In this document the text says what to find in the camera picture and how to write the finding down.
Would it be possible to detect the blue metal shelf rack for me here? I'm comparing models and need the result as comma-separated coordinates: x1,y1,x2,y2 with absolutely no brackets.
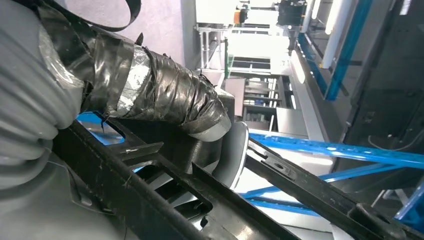
297,0,375,102
76,110,424,233

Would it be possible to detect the loose black tape strip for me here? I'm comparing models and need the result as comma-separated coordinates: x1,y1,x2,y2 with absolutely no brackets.
49,0,142,33

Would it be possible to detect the grey background shelving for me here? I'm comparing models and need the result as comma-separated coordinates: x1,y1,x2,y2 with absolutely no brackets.
225,74,311,137

